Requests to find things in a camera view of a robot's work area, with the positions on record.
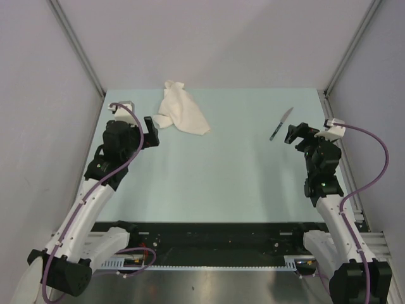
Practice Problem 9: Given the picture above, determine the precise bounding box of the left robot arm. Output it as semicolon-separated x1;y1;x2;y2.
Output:
28;117;159;303

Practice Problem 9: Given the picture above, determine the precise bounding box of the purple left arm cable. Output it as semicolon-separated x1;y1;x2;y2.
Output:
42;102;147;303

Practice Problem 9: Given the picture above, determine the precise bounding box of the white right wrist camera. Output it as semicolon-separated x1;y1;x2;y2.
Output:
315;118;346;142

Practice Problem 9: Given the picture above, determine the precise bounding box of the left aluminium frame post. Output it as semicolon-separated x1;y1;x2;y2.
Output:
46;0;106;99

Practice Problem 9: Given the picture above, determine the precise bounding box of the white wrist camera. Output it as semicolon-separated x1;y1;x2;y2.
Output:
108;101;136;125
315;118;346;142

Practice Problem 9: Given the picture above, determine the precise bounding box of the aluminium frame post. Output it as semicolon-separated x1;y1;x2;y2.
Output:
325;0;383;96
46;0;106;99

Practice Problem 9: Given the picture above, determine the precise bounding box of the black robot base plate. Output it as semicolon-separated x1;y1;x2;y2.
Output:
91;221;370;270

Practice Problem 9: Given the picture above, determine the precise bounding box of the grey slotted cable duct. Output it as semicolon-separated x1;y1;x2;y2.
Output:
101;255;298;270

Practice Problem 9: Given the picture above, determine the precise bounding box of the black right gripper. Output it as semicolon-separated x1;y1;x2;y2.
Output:
285;122;336;176

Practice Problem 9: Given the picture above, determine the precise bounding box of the white cloth napkin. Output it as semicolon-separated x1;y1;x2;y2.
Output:
153;80;211;136

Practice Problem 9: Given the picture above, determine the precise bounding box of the right aluminium frame post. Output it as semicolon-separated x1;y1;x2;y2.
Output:
325;0;383;96

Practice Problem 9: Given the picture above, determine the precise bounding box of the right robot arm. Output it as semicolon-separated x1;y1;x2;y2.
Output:
285;119;392;303

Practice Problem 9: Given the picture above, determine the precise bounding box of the aluminium right side rail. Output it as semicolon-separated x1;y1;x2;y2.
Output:
318;90;366;222

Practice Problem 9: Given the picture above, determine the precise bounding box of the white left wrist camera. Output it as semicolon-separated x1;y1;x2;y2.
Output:
108;101;136;125

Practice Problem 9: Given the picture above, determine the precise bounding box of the teal handled table knife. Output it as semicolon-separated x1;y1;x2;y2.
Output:
270;107;294;141

